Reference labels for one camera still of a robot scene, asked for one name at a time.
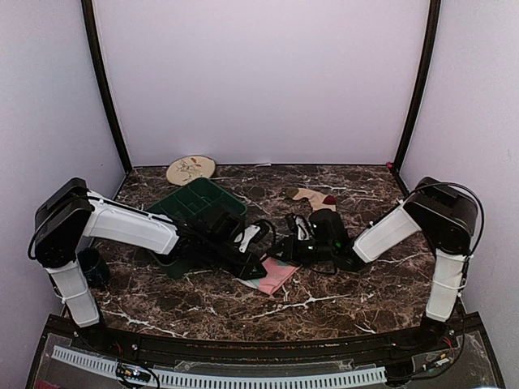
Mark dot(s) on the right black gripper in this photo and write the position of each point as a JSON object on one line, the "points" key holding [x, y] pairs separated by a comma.
{"points": [[289, 245]]}

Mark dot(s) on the black front table rail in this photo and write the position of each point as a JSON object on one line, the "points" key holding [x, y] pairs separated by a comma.
{"points": [[395, 348]]}

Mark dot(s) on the green plastic divider tray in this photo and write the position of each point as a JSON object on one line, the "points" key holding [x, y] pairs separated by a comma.
{"points": [[208, 208]]}

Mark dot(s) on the round embroidered plate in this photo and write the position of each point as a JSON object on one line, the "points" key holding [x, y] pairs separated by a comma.
{"points": [[188, 168]]}

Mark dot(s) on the dark blue cup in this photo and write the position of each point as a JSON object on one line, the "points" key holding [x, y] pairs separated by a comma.
{"points": [[94, 268]]}

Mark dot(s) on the small green circuit board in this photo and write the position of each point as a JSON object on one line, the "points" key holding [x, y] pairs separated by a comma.
{"points": [[130, 373]]}

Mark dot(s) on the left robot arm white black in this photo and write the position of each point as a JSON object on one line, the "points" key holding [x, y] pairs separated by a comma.
{"points": [[75, 213]]}

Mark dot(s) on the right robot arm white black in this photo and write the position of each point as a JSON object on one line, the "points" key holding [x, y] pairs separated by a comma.
{"points": [[450, 217]]}

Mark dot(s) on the black frame post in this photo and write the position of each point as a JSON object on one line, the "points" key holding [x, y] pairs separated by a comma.
{"points": [[94, 45], [428, 45]]}

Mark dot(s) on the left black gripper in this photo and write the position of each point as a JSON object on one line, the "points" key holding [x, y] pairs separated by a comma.
{"points": [[246, 273]]}

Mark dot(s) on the black left frame post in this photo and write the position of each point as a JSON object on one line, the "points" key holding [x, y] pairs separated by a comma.
{"points": [[94, 45]]}

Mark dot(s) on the black right frame post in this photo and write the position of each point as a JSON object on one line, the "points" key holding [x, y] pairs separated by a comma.
{"points": [[428, 45]]}

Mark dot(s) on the striped beige brown sock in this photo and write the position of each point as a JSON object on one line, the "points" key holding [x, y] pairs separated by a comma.
{"points": [[316, 199]]}

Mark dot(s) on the pink sock with green patches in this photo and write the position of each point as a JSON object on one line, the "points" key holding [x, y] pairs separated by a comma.
{"points": [[278, 272]]}

